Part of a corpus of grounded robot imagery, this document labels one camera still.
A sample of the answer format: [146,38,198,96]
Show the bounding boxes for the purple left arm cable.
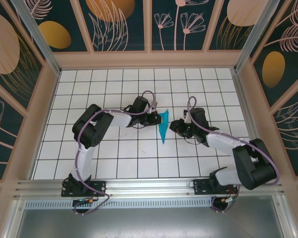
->
[73,90,157,216]

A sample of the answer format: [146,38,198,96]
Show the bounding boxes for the wall panel large peach disc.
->
[0,0,46,114]

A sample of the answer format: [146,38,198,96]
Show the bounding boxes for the wall panel orange circle leaves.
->
[78,0,147,53]

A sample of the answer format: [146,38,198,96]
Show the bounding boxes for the blue paper sheet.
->
[156,108,170,145]

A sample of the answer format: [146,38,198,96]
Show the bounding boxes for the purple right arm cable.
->
[187,96,281,214]

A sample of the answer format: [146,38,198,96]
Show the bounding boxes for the aluminium table side rail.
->
[232,70,270,176]

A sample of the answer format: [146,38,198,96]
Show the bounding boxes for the wall panel outlined leaves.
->
[269,81,298,180]

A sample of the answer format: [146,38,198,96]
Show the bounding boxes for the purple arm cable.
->
[73,90,157,216]
[187,96,281,214]

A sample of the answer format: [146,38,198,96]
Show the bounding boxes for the grey metal sheet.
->
[4,195,296,238]

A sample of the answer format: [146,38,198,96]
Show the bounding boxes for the slotted metal cable tray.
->
[24,199,214,209]

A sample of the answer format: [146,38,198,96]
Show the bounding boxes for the aluminium corner post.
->
[11,0,62,75]
[233,0,281,74]

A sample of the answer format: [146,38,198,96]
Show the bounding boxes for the wall panel peach circle fronds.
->
[207,0,264,52]

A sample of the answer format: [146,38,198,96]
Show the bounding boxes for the wall panel with pink flowers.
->
[150,0,214,53]

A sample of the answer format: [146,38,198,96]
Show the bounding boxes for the wall panel with orange oval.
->
[22,0,91,53]

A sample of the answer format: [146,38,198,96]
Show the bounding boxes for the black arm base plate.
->
[61,180,107,198]
[193,178,238,195]

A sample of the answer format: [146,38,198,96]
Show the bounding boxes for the wall panel oval and feather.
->
[248,0,298,109]

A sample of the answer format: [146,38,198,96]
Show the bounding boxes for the long aluminium mounting rail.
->
[13,175,285,199]

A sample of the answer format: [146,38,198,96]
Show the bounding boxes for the wall panel single outlined flower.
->
[0,74,27,181]

